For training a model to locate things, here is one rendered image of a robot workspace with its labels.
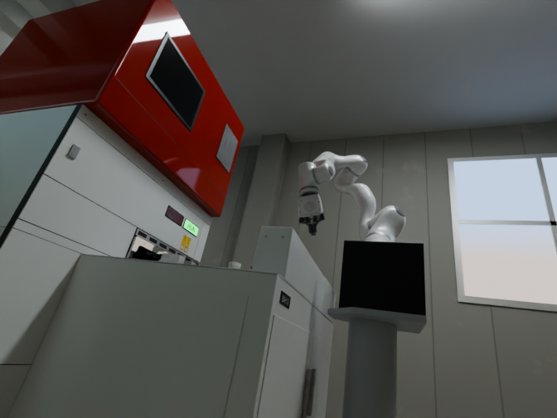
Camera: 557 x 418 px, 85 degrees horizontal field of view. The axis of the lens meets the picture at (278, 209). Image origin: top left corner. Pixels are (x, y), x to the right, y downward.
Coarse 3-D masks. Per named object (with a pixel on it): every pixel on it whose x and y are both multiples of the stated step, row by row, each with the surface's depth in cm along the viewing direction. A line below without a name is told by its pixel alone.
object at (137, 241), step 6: (132, 240) 109; (138, 240) 110; (144, 240) 113; (132, 246) 108; (144, 246) 113; (150, 246) 116; (156, 246) 119; (132, 252) 107; (156, 252) 119; (162, 252) 122; (132, 258) 108
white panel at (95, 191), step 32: (64, 128) 87; (96, 128) 94; (64, 160) 85; (96, 160) 95; (128, 160) 107; (32, 192) 78; (64, 192) 85; (96, 192) 95; (128, 192) 107; (160, 192) 122; (32, 224) 78; (64, 224) 86; (96, 224) 95; (128, 224) 107; (160, 224) 122; (192, 256) 143
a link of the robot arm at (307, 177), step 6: (306, 162) 134; (300, 168) 134; (306, 168) 132; (312, 168) 131; (300, 174) 132; (306, 174) 130; (312, 174) 129; (300, 180) 131; (306, 180) 129; (312, 180) 129; (300, 186) 130; (306, 186) 128; (312, 186) 128; (318, 186) 132
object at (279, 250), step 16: (272, 240) 81; (288, 240) 79; (256, 256) 80; (272, 256) 79; (288, 256) 78; (304, 256) 93; (288, 272) 78; (304, 272) 94; (320, 272) 117; (304, 288) 94; (320, 288) 118; (320, 304) 118
